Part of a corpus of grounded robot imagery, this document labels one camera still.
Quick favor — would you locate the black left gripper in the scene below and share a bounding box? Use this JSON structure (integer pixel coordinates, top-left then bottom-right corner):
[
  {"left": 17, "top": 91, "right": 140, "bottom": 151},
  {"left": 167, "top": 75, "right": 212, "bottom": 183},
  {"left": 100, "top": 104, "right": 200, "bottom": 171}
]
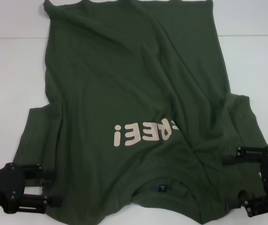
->
[{"left": 0, "top": 163, "right": 62, "bottom": 214}]

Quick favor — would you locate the dark green t-shirt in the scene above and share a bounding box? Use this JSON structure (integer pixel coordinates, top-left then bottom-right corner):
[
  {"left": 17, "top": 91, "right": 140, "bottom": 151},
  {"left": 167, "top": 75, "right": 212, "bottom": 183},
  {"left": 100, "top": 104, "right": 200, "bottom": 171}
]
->
[{"left": 19, "top": 0, "right": 266, "bottom": 225}]

